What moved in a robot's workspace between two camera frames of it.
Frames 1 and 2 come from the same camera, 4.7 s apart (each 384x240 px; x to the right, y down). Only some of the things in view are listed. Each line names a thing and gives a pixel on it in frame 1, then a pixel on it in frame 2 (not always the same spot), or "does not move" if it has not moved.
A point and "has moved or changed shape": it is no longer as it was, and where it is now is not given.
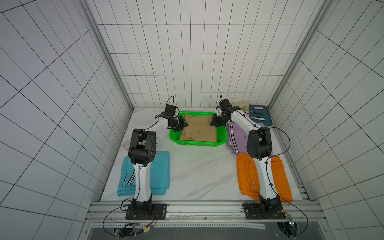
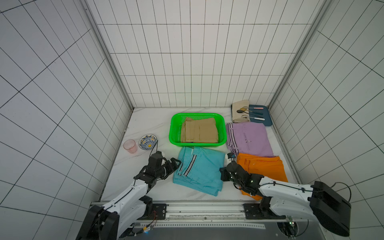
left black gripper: x=182 y=124 to x=171 y=169
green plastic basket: x=221 y=133 does not move
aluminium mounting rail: x=206 y=211 does not move
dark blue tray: x=260 y=114 does not move
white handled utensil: x=261 y=119 does not move
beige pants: x=199 y=129 has moved or changed shape
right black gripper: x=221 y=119 to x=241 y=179
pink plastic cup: x=127 y=144 does not move
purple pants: x=237 y=135 does not move
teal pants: x=159 y=175 to x=199 y=169
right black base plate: x=254 y=211 does not move
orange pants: x=249 y=181 does not move
